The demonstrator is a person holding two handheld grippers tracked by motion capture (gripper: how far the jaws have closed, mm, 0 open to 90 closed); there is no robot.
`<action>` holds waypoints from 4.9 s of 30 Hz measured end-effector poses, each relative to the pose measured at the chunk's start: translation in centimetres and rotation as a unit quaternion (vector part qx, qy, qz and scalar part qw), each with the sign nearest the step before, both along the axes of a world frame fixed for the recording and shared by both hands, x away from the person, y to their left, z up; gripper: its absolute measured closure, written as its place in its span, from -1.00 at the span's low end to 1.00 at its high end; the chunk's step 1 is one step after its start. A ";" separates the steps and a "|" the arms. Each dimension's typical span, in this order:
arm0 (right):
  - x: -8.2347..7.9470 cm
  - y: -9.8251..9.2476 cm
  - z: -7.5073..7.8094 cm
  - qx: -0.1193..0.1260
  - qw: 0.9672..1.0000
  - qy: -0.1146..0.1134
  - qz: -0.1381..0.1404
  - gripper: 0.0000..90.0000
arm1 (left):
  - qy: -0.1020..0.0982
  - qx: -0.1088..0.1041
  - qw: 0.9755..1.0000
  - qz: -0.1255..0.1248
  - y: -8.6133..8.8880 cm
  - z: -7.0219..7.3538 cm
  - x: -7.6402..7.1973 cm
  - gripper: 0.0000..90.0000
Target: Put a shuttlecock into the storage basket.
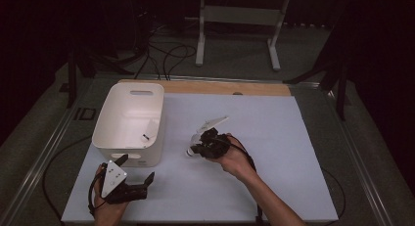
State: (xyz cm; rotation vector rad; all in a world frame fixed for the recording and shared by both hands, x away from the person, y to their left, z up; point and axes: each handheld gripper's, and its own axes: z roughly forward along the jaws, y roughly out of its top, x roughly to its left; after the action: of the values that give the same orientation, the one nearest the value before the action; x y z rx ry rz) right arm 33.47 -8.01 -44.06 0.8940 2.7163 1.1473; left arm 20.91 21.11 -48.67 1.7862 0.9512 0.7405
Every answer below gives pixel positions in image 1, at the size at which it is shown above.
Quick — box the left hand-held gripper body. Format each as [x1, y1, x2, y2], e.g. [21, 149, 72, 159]
[101, 159, 149, 205]

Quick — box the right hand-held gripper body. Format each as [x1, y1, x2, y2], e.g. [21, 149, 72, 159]
[195, 116, 232, 160]

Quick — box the white shuttlecock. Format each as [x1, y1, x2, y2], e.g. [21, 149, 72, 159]
[185, 131, 203, 158]
[140, 118, 160, 143]

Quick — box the white plastic bin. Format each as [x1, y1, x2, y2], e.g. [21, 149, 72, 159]
[91, 81, 165, 168]

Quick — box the person's right hand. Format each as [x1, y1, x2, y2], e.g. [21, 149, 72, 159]
[207, 132, 259, 183]

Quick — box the person's left hand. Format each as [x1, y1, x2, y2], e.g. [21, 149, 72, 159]
[93, 163, 130, 226]

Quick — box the pale table mat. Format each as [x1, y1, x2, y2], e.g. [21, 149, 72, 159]
[61, 92, 340, 224]

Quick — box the black stand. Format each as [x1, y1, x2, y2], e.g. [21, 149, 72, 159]
[283, 56, 350, 122]
[67, 48, 135, 109]

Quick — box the white metal stand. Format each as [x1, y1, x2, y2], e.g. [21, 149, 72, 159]
[185, 0, 292, 72]

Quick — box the left hand-held gripper cable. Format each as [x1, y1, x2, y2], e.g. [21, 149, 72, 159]
[87, 163, 108, 218]

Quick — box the hand-held gripper cable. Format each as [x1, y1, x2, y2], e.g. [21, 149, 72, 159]
[213, 134, 265, 226]
[87, 163, 108, 218]

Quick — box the right hand-held gripper cable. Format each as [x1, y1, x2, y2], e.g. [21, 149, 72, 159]
[213, 134, 265, 226]

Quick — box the metal floor rail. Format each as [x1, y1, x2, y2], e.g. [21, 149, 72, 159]
[0, 73, 99, 226]
[321, 83, 395, 226]

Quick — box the black floor cable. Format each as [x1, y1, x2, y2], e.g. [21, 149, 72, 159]
[161, 44, 198, 81]
[133, 46, 162, 81]

